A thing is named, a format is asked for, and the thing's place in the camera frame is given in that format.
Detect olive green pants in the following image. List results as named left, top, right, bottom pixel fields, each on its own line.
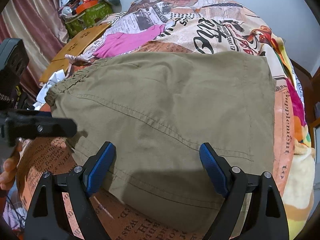
left=46, top=51, right=275, bottom=233

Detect person left hand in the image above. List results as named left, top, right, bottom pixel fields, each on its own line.
left=1, top=142, right=22, bottom=191

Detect striped red curtain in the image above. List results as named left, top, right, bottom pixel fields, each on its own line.
left=1, top=0, right=68, bottom=99

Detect wooden lap desk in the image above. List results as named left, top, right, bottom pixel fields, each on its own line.
left=39, top=23, right=111, bottom=83

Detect orange box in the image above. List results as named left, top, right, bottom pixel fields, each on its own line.
left=75, top=0, right=99, bottom=14

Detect green storage basket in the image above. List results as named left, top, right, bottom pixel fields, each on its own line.
left=65, top=2, right=113, bottom=38

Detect pink folded garment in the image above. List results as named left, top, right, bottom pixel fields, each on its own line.
left=93, top=24, right=165, bottom=59

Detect printed newspaper pattern blanket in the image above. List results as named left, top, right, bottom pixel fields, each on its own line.
left=17, top=0, right=315, bottom=239

